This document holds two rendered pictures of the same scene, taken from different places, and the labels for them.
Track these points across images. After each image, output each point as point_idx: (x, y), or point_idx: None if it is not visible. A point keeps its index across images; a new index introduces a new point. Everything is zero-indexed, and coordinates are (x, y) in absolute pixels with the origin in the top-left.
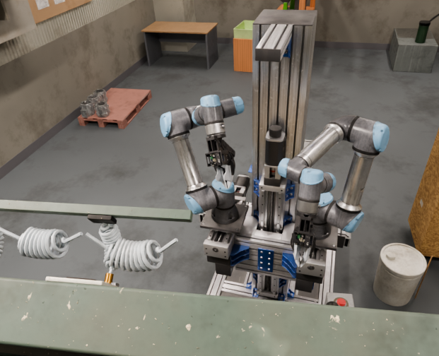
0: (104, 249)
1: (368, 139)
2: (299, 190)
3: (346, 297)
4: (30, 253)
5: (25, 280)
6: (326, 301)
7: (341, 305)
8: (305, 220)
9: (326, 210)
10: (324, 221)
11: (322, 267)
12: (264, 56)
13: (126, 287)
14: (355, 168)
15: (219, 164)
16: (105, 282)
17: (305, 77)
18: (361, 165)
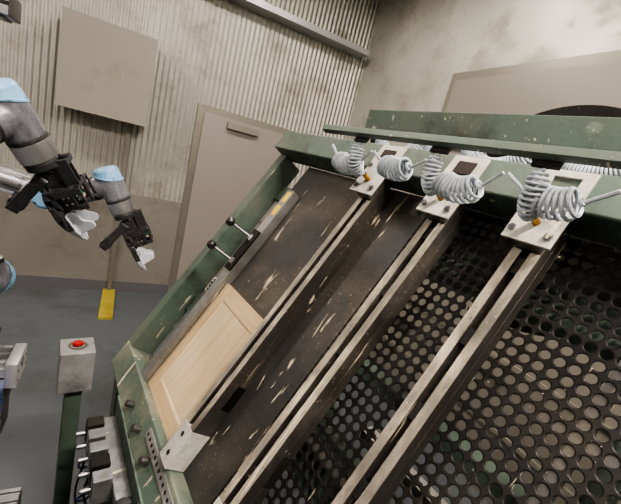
0: (360, 164)
1: None
2: (117, 192)
3: (67, 342)
4: (406, 170)
5: (416, 149)
6: (73, 357)
7: (83, 343)
8: (142, 213)
9: None
10: None
11: (26, 348)
12: (14, 10)
13: (376, 144)
14: None
15: (94, 196)
16: (381, 148)
17: None
18: None
